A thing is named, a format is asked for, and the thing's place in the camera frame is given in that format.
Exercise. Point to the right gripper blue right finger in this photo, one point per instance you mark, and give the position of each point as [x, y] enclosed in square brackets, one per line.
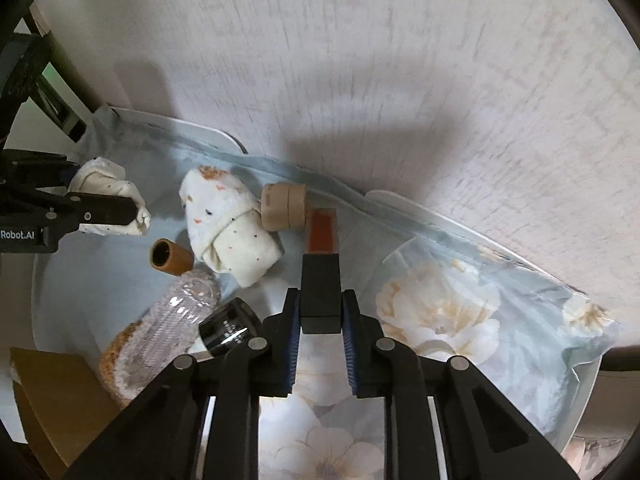
[355, 342]

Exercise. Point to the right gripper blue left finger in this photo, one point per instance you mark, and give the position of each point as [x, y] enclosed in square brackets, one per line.
[288, 340]

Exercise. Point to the red and black lipstick box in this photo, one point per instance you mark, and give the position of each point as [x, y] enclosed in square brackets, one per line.
[320, 286]

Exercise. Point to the white speckled sock roll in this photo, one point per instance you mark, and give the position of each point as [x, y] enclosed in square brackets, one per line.
[225, 227]
[107, 194]

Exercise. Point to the black cosmetic jar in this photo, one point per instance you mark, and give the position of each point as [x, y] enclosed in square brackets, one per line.
[228, 326]

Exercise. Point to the floral light blue tablecloth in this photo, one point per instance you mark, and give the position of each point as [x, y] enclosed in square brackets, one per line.
[319, 335]

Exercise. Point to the clear plastic bottle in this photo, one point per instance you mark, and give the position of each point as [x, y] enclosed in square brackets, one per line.
[175, 317]

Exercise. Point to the short cardboard tape roll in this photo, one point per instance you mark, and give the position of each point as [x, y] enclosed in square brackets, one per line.
[283, 206]

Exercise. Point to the cardboard box with floral lining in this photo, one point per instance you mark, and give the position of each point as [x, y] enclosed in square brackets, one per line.
[63, 407]

